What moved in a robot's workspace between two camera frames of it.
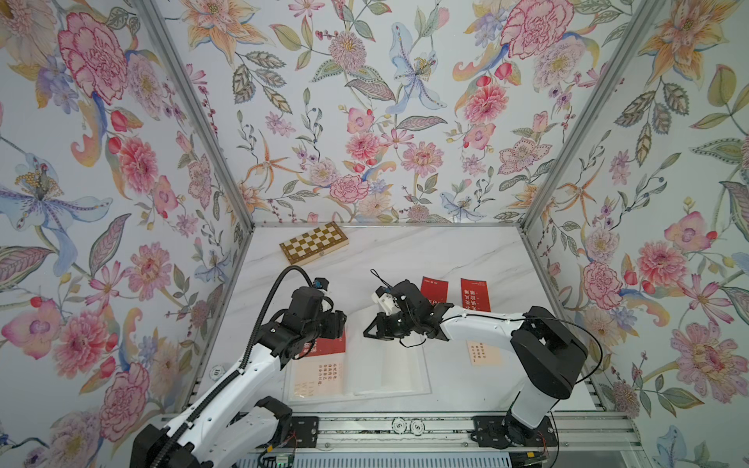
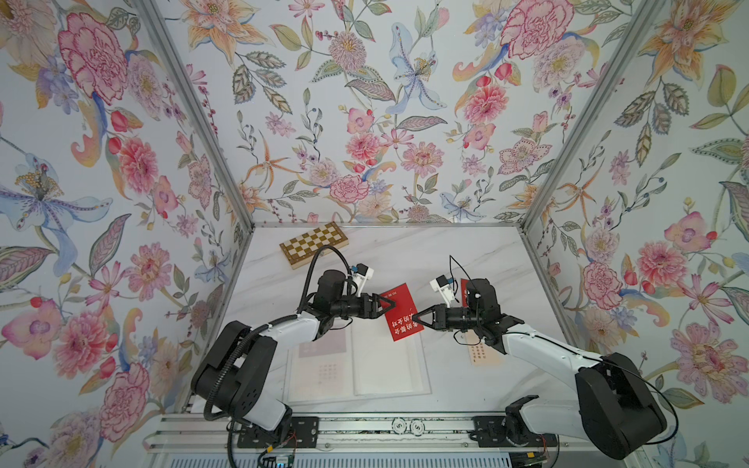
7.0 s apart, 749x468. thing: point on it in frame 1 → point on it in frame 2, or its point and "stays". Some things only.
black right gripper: x=382 y=323 → x=441 y=317
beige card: x=482 y=353 stays
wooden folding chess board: x=314 y=244 stays
